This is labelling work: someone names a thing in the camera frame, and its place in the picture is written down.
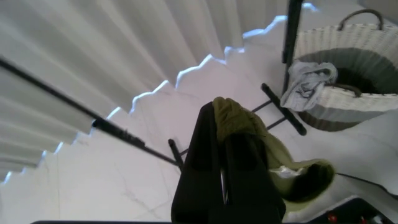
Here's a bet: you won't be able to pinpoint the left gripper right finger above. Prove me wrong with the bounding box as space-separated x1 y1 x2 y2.
220 133 287 223

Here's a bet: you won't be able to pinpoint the green long-sleeved shirt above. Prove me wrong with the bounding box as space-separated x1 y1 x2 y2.
212 96 336 215

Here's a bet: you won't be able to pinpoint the white laundry basket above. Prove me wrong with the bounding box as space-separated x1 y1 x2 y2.
294 8 398 132

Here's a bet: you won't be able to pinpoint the black cable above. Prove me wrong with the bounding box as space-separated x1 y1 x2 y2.
335 172 398 200

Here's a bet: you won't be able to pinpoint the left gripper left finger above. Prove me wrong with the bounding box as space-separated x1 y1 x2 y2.
170 101 225 223

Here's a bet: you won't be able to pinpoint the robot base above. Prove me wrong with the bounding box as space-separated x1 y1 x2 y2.
306 195 398 224

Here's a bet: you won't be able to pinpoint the black clothes rack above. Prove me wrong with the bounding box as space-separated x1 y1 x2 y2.
0 0 307 171

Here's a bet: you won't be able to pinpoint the pale grey shorts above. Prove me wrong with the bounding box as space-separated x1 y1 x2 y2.
279 60 339 112

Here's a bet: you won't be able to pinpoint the white curtain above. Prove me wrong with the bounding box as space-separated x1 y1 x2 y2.
0 0 290 184

